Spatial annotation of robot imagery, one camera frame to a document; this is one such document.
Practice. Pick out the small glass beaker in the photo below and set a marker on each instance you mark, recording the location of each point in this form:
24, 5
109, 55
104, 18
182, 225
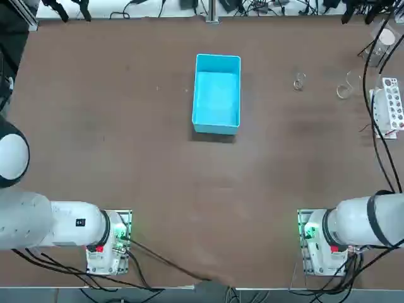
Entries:
298, 83

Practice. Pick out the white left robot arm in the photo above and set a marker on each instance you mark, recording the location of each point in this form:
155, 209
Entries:
69, 227

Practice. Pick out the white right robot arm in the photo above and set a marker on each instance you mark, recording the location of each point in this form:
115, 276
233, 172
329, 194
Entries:
353, 224

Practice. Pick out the large glass beaker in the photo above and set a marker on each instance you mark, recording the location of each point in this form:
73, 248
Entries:
342, 90

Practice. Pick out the round tan disc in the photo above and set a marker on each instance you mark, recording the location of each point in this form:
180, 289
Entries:
387, 37

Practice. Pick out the clear square mesh stand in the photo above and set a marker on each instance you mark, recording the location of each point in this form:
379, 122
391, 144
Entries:
377, 55

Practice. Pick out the small black power adapter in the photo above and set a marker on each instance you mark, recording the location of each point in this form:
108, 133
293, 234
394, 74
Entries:
135, 1

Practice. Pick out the white test tube rack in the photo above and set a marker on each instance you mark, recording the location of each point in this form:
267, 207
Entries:
393, 101

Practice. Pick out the large black power adapter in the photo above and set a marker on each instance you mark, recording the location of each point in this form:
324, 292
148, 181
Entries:
232, 5
188, 3

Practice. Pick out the blue plastic bin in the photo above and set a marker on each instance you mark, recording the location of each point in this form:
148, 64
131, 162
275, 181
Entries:
217, 94

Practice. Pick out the aluminium profile post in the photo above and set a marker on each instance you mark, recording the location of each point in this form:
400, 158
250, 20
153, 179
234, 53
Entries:
212, 12

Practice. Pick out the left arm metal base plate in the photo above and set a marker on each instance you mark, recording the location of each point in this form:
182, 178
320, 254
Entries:
127, 217

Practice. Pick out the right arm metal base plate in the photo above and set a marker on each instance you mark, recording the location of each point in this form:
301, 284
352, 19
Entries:
301, 252

